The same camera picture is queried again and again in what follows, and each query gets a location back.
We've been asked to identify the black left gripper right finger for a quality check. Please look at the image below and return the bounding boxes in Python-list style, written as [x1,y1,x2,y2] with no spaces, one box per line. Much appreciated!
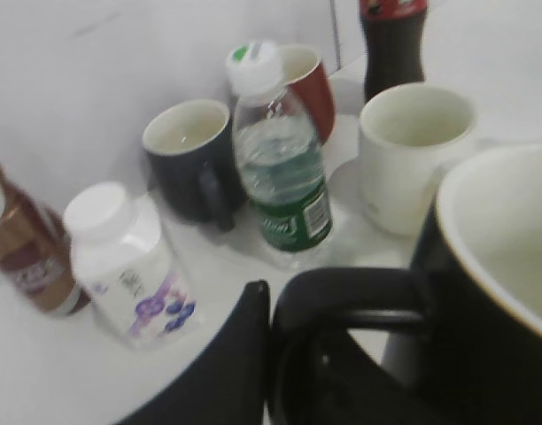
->
[270,309,425,425]

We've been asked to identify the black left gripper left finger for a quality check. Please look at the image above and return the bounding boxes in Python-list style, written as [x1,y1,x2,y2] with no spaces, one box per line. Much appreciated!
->
[120,280,270,424]

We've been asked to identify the black mug white interior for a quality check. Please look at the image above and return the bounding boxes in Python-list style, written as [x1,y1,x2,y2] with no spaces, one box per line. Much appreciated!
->
[270,144,542,425]

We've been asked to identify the dark navy mug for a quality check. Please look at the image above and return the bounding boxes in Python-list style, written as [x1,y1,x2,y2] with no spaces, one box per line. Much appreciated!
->
[142,99,246,232]

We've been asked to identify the white ceramic mug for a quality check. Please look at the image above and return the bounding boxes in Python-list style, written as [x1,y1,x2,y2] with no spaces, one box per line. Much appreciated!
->
[359,82,477,236]

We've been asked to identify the dark red mug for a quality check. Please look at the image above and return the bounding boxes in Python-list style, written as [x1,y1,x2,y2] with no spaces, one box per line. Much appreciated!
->
[279,43,336,144]

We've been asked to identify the white yogurt drink bottle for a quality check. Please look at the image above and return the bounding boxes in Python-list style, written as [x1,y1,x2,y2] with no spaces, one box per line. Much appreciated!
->
[63,182,203,349]

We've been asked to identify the clear water bottle green label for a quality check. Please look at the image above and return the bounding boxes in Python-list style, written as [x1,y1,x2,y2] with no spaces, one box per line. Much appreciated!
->
[226,40,333,268]

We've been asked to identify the brown coffee drink bottle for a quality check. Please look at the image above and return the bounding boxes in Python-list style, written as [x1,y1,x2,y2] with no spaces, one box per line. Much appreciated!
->
[0,166,89,316]

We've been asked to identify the cola bottle red label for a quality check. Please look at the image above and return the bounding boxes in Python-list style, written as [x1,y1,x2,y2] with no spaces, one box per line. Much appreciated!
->
[359,0,428,101]

